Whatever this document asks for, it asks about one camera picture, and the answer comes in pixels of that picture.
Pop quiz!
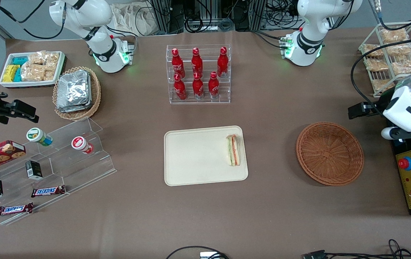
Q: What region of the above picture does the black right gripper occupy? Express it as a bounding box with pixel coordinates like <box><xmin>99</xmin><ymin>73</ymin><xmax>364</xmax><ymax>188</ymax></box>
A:
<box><xmin>0</xmin><ymin>82</ymin><xmax>40</xmax><ymax>125</ymax></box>

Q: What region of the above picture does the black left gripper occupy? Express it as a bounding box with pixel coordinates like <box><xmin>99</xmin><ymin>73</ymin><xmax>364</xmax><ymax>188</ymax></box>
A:
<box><xmin>347</xmin><ymin>101</ymin><xmax>386</xmax><ymax>121</ymax></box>

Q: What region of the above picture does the triangle sandwich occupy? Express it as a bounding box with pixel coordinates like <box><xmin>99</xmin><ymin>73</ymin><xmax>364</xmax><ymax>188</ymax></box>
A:
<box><xmin>225</xmin><ymin>134</ymin><xmax>241</xmax><ymax>167</ymax></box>

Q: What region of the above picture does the white snack tray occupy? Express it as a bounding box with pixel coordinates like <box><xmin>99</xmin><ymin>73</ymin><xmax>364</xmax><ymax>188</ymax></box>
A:
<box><xmin>0</xmin><ymin>50</ymin><xmax>67</xmax><ymax>89</ymax></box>

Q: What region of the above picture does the round brown wicker basket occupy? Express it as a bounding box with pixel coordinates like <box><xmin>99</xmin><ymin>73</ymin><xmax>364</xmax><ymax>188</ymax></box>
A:
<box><xmin>296</xmin><ymin>122</ymin><xmax>365</xmax><ymax>187</ymax></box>

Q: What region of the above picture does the oval tan wicker basket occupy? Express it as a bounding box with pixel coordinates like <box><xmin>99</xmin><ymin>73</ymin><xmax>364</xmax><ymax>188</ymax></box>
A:
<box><xmin>52</xmin><ymin>66</ymin><xmax>102</xmax><ymax>121</ymax></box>

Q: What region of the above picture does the cream rectangular tray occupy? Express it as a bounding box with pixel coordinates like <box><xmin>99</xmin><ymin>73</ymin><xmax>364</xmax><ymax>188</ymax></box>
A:
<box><xmin>164</xmin><ymin>125</ymin><xmax>249</xmax><ymax>187</ymax></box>

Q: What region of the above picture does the green lid yogurt cup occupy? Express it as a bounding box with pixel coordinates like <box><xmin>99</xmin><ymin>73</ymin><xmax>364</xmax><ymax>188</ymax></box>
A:
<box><xmin>26</xmin><ymin>127</ymin><xmax>54</xmax><ymax>147</ymax></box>

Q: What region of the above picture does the yellow snack pack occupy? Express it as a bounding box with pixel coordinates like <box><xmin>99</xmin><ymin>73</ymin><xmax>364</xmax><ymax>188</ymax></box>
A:
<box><xmin>2</xmin><ymin>64</ymin><xmax>21</xmax><ymax>83</ymax></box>

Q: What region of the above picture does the stack of silver foil packs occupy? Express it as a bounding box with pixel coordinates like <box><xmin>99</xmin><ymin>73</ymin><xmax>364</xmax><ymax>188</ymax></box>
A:
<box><xmin>56</xmin><ymin>69</ymin><xmax>92</xmax><ymax>114</ymax></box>

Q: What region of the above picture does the red lid yogurt cup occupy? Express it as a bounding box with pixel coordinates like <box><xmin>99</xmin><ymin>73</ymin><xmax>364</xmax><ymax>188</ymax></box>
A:
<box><xmin>71</xmin><ymin>136</ymin><xmax>95</xmax><ymax>155</ymax></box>

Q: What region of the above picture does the snickers bar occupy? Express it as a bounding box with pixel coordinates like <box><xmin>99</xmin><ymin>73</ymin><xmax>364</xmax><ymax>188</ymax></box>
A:
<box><xmin>31</xmin><ymin>185</ymin><xmax>67</xmax><ymax>198</ymax></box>
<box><xmin>0</xmin><ymin>202</ymin><xmax>34</xmax><ymax>217</ymax></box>

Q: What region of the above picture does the clear acrylic stepped stand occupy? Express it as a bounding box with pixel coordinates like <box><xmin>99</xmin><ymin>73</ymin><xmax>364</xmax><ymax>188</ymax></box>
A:
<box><xmin>0</xmin><ymin>117</ymin><xmax>117</xmax><ymax>226</ymax></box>

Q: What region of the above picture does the clear acrylic bottle rack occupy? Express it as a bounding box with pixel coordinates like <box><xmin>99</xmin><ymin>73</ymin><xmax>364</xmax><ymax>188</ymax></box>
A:
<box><xmin>166</xmin><ymin>44</ymin><xmax>232</xmax><ymax>105</ymax></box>

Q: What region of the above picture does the beige cloth bag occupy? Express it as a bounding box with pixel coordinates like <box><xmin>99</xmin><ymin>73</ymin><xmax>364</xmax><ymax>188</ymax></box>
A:
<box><xmin>111</xmin><ymin>3</ymin><xmax>160</xmax><ymax>37</ymax></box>

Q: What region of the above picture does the red cola bottle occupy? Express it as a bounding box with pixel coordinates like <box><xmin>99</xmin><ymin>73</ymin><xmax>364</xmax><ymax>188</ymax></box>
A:
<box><xmin>171</xmin><ymin>48</ymin><xmax>186</xmax><ymax>78</ymax></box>
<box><xmin>208</xmin><ymin>71</ymin><xmax>220</xmax><ymax>100</ymax></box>
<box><xmin>192</xmin><ymin>72</ymin><xmax>205</xmax><ymax>100</ymax></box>
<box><xmin>217</xmin><ymin>46</ymin><xmax>229</xmax><ymax>78</ymax></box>
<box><xmin>191</xmin><ymin>47</ymin><xmax>204</xmax><ymax>77</ymax></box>
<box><xmin>173</xmin><ymin>73</ymin><xmax>187</xmax><ymax>101</ymax></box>

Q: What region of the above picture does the white wire rack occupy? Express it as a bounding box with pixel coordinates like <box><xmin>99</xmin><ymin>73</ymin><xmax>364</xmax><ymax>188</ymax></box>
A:
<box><xmin>358</xmin><ymin>22</ymin><xmax>411</xmax><ymax>98</ymax></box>

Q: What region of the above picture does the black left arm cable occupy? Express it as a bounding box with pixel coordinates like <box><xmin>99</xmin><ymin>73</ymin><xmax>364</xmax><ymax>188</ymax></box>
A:
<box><xmin>350</xmin><ymin>11</ymin><xmax>411</xmax><ymax>116</ymax></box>

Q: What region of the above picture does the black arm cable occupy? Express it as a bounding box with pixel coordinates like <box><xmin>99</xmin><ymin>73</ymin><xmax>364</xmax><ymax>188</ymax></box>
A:
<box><xmin>350</xmin><ymin>11</ymin><xmax>411</xmax><ymax>116</ymax></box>
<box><xmin>0</xmin><ymin>0</ymin><xmax>65</xmax><ymax>40</ymax></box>

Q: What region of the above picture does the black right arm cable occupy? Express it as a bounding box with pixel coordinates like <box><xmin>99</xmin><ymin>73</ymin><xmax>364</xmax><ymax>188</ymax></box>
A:
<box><xmin>0</xmin><ymin>0</ymin><xmax>65</xmax><ymax>40</ymax></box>

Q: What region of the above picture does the black cable with connector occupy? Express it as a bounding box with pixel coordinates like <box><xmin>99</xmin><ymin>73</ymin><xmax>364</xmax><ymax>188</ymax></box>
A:
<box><xmin>302</xmin><ymin>239</ymin><xmax>411</xmax><ymax>259</ymax></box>

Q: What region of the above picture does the black looped cable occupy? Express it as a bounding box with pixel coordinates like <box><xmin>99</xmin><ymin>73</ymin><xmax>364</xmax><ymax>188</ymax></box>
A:
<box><xmin>165</xmin><ymin>246</ymin><xmax>229</xmax><ymax>259</ymax></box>

